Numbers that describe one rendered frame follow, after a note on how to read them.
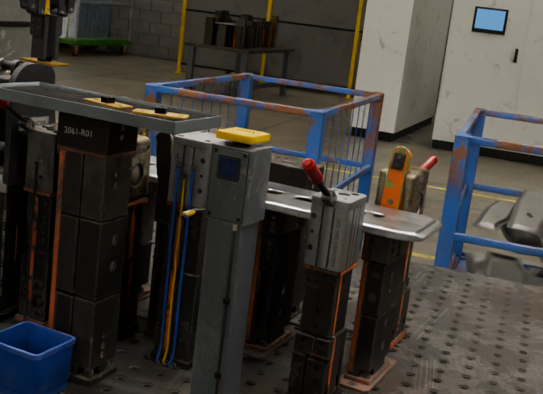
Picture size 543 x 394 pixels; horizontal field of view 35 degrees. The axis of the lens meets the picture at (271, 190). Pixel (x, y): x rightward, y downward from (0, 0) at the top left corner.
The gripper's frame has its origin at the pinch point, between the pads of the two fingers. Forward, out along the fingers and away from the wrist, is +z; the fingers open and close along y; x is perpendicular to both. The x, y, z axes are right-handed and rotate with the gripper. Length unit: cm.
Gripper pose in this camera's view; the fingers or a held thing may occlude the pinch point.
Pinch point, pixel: (45, 36)
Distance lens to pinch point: 144.1
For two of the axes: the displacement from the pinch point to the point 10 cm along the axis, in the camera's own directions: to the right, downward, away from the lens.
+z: -1.2, 9.7, 2.2
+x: -7.9, -2.2, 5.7
